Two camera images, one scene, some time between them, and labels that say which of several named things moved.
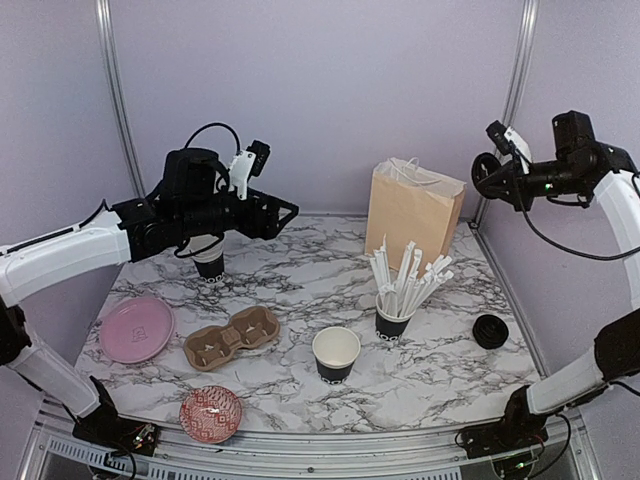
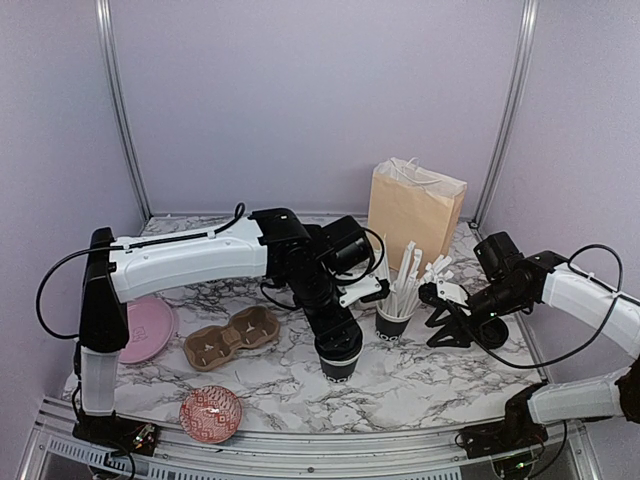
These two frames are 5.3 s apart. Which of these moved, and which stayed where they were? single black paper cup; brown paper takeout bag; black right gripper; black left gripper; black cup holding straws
Moved: black right gripper; black left gripper
Stayed: single black paper cup; black cup holding straws; brown paper takeout bag
